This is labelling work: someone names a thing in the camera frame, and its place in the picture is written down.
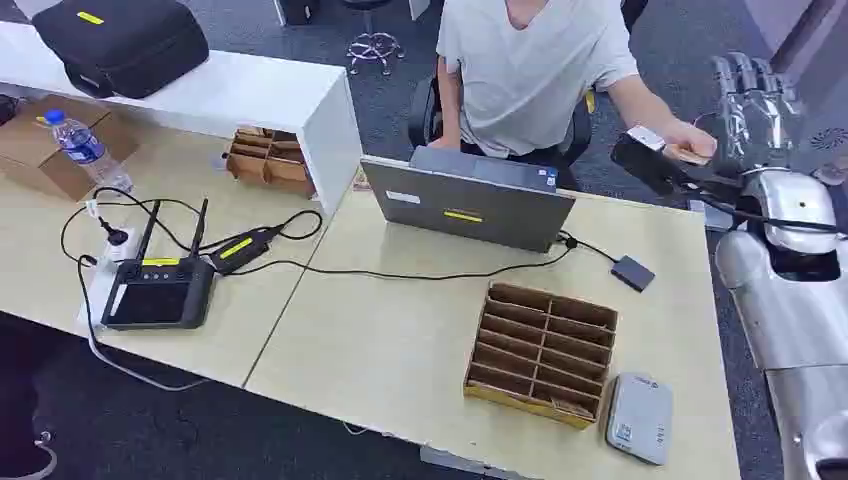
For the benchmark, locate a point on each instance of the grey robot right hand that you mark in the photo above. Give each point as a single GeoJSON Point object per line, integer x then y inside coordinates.
{"type": "Point", "coordinates": [758, 119]}

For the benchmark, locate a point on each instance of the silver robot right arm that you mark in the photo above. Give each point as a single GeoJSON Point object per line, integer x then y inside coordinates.
{"type": "Point", "coordinates": [788, 318]}

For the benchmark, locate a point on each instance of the white stand with fan logo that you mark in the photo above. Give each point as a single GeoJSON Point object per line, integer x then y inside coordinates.
{"type": "Point", "coordinates": [831, 149]}

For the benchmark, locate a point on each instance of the small black hub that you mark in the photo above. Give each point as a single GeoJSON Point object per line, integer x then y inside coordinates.
{"type": "Point", "coordinates": [632, 273]}

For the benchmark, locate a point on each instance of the person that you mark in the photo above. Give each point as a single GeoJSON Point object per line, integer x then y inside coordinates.
{"type": "Point", "coordinates": [523, 73]}

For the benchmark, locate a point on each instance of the grey laptop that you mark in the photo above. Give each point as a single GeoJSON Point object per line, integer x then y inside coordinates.
{"type": "Point", "coordinates": [464, 205]}

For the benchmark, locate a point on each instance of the pale grey router box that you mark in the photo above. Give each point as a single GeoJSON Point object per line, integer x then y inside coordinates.
{"type": "Point", "coordinates": [639, 417]}

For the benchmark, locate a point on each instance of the wooden card box with slots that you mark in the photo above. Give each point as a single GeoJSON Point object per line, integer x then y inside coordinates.
{"type": "Point", "coordinates": [540, 354]}

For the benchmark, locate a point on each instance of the black office chair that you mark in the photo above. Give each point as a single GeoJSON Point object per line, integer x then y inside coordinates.
{"type": "Point", "coordinates": [424, 112]}

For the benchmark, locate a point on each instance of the chrome chair base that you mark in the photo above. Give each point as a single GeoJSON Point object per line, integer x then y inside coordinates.
{"type": "Point", "coordinates": [374, 46]}

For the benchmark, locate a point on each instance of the wooden box with dividers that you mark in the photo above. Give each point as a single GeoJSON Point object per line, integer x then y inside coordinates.
{"type": "Point", "coordinates": [272, 166]}

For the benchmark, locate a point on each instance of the white desk shelf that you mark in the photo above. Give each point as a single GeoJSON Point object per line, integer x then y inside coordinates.
{"type": "Point", "coordinates": [232, 93]}

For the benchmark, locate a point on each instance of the black power adapter yellow label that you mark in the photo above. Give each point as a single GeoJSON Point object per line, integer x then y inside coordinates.
{"type": "Point", "coordinates": [242, 250]}

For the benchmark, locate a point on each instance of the black tablet controller with antennas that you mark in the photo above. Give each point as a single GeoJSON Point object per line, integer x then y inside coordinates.
{"type": "Point", "coordinates": [159, 298]}

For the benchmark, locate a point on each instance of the black case with yellow label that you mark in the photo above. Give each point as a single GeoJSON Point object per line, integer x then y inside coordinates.
{"type": "Point", "coordinates": [122, 43]}

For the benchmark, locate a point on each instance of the white power strip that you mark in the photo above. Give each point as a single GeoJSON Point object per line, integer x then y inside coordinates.
{"type": "Point", "coordinates": [109, 265]}

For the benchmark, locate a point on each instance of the clear water bottle blue cap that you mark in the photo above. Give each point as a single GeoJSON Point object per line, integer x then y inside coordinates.
{"type": "Point", "coordinates": [86, 151]}

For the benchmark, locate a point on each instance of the brown cardboard box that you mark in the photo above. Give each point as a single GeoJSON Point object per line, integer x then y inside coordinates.
{"type": "Point", "coordinates": [46, 156]}

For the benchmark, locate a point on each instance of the black wrist camera pale top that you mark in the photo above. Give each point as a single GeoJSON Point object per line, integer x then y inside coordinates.
{"type": "Point", "coordinates": [646, 162]}

